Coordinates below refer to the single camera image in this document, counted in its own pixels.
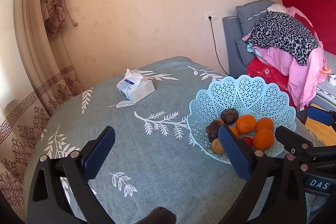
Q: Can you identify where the red tomato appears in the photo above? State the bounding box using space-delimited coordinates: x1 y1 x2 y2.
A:
242 136 253 147

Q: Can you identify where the brown round fruit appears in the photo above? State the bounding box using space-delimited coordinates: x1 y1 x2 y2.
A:
211 138 225 155

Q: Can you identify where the dark brown wrinkled fruit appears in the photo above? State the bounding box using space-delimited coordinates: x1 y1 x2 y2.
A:
206 118 224 143

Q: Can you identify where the orange fruit in basket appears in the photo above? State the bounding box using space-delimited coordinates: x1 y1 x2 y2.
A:
236 114 257 134

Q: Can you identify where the light blue lattice fruit basket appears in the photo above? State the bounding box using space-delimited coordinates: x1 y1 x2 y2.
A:
187 75 296 164

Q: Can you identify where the dark fruit in basket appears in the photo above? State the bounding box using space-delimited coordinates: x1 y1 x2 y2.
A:
220 108 239 125

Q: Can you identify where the red blanket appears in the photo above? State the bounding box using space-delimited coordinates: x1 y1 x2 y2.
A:
247 57 295 107

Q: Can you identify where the leopard print garment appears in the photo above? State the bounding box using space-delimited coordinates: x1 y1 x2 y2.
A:
247 11 319 65

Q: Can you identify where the grey blue cushion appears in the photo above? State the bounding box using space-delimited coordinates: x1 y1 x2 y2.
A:
235 0 275 36
222 16 247 78

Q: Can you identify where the teal leaf-pattern bedspread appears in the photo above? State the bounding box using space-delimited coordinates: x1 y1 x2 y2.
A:
23 57 323 223

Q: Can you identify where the tissue pack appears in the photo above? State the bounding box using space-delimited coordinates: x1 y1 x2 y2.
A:
116 69 155 103

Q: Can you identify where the beige patterned curtain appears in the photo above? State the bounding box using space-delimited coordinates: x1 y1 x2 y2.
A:
1 0 82 219

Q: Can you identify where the black power cable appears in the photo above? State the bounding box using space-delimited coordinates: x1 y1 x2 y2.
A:
209 17 231 76

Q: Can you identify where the white wall socket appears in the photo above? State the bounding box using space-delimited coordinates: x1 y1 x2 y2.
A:
205 12 218 21

